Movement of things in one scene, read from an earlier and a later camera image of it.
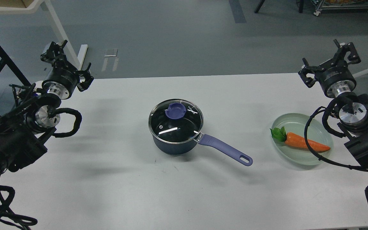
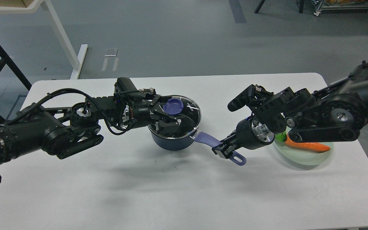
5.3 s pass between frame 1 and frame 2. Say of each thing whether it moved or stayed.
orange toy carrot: stayed
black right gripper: moved
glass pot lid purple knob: moved
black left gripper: moved
